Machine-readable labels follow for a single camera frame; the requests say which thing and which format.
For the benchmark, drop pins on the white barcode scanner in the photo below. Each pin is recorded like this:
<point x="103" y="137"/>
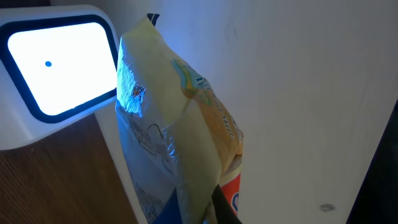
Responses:
<point x="58" y="65"/>

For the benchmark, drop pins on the yellow snack bag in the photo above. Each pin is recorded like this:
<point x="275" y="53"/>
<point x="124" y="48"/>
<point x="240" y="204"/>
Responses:
<point x="179" y="141"/>

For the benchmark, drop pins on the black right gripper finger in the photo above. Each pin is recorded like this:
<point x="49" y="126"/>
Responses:
<point x="223" y="211"/>

